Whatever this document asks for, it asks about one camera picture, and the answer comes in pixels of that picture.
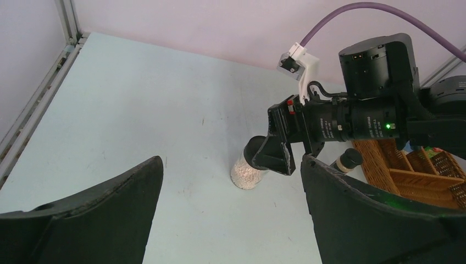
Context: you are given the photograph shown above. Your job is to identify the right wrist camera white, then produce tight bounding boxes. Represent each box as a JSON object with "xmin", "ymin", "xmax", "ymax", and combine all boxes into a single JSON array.
[{"xmin": 277, "ymin": 42, "xmax": 320, "ymax": 105}]

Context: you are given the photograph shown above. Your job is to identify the black-spout-lid jar white beads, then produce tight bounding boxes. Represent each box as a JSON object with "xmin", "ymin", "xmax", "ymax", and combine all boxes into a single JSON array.
[{"xmin": 230, "ymin": 135, "xmax": 269, "ymax": 190}]

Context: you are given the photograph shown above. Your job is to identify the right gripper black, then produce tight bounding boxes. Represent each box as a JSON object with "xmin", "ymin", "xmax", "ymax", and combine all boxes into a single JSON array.
[{"xmin": 252, "ymin": 95, "xmax": 406, "ymax": 176}]

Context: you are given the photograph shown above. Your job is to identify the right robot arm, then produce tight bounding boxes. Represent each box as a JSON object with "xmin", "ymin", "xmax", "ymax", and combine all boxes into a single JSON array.
[{"xmin": 243, "ymin": 33, "xmax": 465, "ymax": 175}]

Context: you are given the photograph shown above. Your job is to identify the aluminium corner frame left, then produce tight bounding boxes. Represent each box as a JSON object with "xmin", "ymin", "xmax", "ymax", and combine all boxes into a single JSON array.
[{"xmin": 1, "ymin": 1, "xmax": 87, "ymax": 184}]

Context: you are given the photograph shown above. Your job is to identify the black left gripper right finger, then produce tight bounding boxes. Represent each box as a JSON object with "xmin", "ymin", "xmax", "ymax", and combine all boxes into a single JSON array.
[{"xmin": 301, "ymin": 155, "xmax": 465, "ymax": 263}]

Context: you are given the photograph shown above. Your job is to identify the aluminium corner frame right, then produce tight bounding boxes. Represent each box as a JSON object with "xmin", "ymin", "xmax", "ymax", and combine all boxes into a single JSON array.
[{"xmin": 420, "ymin": 56, "xmax": 465, "ymax": 87}]

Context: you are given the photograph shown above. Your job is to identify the aluminium corner frame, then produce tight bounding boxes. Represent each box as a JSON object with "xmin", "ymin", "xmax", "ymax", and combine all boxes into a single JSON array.
[
  {"xmin": 420, "ymin": 56, "xmax": 465, "ymax": 87},
  {"xmin": 1, "ymin": 1, "xmax": 87, "ymax": 184}
]

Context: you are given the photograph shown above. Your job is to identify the wicker divided basket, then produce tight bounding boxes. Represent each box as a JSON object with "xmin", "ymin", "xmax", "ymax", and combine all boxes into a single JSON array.
[{"xmin": 352, "ymin": 139, "xmax": 465, "ymax": 210}]

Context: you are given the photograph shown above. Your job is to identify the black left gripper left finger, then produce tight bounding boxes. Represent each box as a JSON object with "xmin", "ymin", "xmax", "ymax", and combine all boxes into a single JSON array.
[{"xmin": 1, "ymin": 156, "xmax": 164, "ymax": 263}]

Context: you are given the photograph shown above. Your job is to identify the yellow-cap sauce bottle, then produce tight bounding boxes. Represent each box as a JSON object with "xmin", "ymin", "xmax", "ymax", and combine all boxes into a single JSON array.
[{"xmin": 424, "ymin": 147, "xmax": 443, "ymax": 155}]

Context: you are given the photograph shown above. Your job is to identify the small black-lid spice jar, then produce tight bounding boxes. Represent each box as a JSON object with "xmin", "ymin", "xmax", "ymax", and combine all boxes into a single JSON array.
[{"xmin": 330, "ymin": 148, "xmax": 363, "ymax": 174}]

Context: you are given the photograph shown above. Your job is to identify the blue-label silver-lid jar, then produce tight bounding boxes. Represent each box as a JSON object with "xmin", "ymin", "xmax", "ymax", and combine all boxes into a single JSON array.
[{"xmin": 410, "ymin": 145, "xmax": 424, "ymax": 152}]

